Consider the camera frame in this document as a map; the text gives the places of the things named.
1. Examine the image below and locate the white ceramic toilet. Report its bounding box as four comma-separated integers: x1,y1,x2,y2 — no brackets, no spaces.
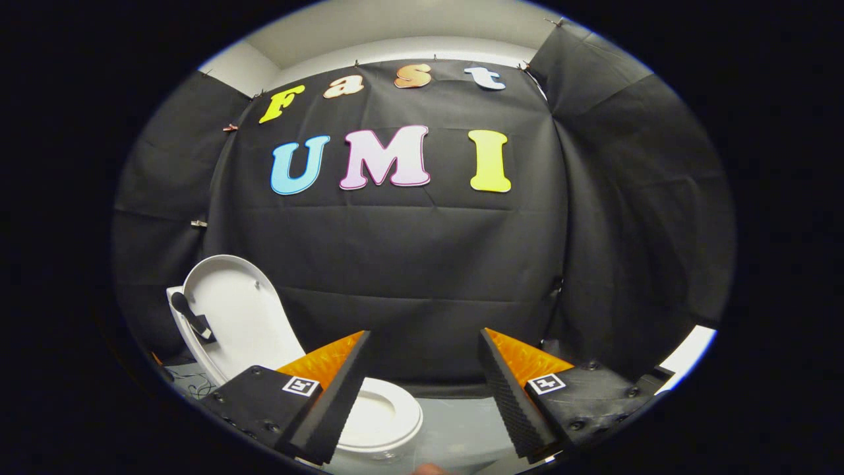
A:
166,285,424,470

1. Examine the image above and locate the black backdrop cloth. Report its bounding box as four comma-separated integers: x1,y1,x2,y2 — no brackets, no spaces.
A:
111,20,737,400

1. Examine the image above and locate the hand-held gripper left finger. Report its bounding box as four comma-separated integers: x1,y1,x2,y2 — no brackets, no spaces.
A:
198,330,374,466

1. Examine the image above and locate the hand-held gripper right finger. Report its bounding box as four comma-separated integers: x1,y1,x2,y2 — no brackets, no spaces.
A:
477,327,670,462

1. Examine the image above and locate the thin black floor cable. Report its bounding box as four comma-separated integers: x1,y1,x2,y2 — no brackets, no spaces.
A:
173,368,216,398

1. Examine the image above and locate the white toilet lid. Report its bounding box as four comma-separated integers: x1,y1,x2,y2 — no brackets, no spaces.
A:
181,255,308,385

